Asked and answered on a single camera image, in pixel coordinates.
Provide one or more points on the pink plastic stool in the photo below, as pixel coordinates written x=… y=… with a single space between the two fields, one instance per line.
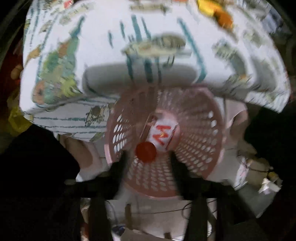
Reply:
x=83 y=153
x=238 y=120

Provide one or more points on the pink perforated plastic basket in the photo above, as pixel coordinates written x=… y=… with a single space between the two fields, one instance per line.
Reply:
x=198 y=148

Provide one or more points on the dark cloth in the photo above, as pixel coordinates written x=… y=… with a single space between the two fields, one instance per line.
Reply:
x=34 y=173

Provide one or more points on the crumpled white paper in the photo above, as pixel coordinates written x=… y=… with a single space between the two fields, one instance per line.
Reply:
x=268 y=185

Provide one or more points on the red round bottle cap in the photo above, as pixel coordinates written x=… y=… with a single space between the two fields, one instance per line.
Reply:
x=145 y=151

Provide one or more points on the yellow orange snack wrapper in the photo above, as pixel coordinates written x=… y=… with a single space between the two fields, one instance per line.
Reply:
x=215 y=11

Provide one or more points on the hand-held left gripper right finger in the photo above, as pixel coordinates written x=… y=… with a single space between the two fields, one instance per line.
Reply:
x=178 y=170

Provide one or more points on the white printed tablecloth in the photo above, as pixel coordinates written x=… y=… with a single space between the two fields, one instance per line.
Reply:
x=104 y=55

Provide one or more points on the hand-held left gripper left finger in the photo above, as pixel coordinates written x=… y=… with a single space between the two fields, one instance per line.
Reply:
x=120 y=165

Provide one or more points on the red plastic bowl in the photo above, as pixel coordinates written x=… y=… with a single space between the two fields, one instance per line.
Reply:
x=7 y=81

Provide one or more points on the yellow plastic bag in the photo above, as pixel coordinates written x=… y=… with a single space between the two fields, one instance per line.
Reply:
x=17 y=118

